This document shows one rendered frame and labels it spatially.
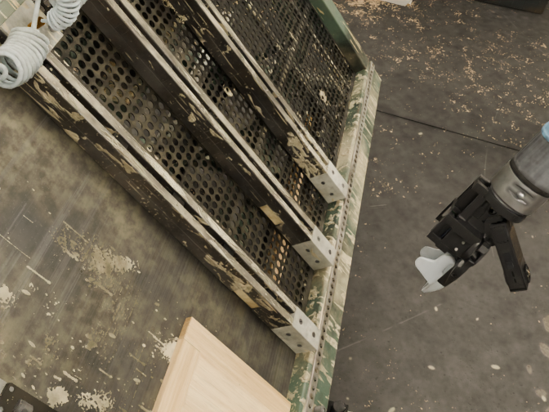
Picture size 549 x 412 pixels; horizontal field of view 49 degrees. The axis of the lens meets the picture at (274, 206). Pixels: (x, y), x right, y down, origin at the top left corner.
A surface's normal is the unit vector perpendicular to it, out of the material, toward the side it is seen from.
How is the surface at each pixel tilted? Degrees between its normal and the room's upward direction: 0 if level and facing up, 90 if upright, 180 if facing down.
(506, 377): 0
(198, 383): 51
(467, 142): 0
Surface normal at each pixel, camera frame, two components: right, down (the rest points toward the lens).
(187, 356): 0.80, -0.25
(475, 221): -0.42, 0.39
